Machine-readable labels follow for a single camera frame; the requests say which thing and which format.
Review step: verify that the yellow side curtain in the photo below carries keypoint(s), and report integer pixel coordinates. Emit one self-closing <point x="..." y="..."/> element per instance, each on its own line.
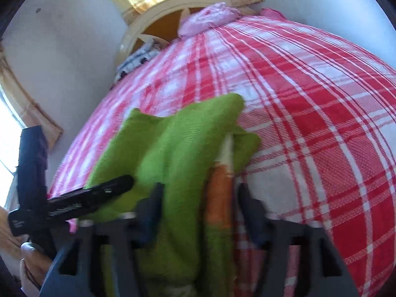
<point x="24" y="106"/>

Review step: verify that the red white plaid bedsheet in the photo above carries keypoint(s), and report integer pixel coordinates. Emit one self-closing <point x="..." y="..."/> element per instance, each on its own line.
<point x="324" y="110"/>

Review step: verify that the green orange striped knit sweater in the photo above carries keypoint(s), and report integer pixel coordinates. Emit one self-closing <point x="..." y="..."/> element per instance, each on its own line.
<point x="195" y="153"/>

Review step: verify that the pink pillow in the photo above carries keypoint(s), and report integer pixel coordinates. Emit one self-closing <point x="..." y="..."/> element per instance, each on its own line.
<point x="209" y="17"/>

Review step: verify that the pink cloth beside bed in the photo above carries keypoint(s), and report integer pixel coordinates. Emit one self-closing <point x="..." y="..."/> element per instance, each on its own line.
<point x="272" y="13"/>

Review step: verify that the cream wooden headboard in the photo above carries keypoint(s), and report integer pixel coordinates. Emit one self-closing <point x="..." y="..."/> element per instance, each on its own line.
<point x="161" y="20"/>

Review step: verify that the side window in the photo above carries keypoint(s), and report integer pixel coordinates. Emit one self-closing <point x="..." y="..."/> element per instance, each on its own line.
<point x="11" y="129"/>

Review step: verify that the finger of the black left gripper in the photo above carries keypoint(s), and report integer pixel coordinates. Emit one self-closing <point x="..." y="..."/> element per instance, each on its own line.
<point x="84" y="201"/>

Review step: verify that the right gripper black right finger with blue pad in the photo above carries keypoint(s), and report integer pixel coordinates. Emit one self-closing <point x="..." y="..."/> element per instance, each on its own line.
<point x="299" y="260"/>

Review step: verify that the person's left hand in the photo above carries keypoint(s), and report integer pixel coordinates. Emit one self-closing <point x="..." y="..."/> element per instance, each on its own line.
<point x="34" y="267"/>

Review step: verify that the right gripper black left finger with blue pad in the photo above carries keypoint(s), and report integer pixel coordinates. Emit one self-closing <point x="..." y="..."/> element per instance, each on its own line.
<point x="101" y="259"/>

